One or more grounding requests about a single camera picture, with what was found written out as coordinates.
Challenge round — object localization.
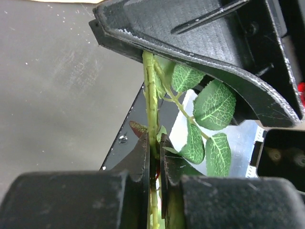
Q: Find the white slotted cable duct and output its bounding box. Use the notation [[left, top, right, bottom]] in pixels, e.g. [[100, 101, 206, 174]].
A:
[[245, 126, 266, 178]]

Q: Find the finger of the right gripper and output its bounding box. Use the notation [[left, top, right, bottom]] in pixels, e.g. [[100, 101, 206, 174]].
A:
[[88, 0, 301, 128]]

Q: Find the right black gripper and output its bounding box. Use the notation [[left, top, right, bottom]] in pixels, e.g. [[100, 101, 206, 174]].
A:
[[214, 0, 305, 178]]

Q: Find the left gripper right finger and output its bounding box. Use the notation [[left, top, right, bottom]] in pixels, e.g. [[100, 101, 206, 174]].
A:
[[160, 134, 305, 229]]

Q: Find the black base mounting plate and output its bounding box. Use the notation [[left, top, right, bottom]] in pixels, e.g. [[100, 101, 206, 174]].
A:
[[100, 87, 179, 170]]

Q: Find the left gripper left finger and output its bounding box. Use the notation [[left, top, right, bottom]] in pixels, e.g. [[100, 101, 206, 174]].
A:
[[0, 135, 150, 229]]

